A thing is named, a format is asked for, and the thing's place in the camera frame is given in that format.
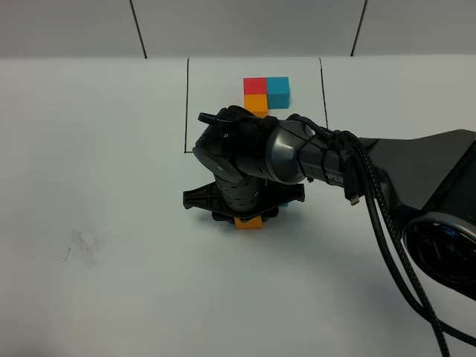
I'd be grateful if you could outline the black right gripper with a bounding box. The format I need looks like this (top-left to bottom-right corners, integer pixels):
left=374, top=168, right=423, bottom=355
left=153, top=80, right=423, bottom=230
left=183, top=176, right=305, bottom=224

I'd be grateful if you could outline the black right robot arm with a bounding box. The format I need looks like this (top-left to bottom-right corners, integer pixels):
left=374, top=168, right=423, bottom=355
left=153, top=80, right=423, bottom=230
left=183, top=106, right=475, bottom=298

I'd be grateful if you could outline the orange template block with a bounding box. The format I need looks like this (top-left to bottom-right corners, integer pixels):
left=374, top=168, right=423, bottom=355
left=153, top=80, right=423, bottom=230
left=244, top=94, right=268, bottom=118

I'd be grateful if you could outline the red template block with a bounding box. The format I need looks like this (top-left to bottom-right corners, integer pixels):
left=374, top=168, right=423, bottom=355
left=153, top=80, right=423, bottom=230
left=243, top=77, right=267, bottom=95

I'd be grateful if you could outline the blue template block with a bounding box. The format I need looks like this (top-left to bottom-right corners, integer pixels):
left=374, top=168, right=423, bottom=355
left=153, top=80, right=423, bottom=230
left=266, top=77, right=290, bottom=109

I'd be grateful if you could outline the braided right arm cable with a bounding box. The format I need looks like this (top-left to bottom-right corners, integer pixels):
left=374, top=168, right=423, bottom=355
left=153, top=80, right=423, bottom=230
left=293, top=115, right=476, bottom=357

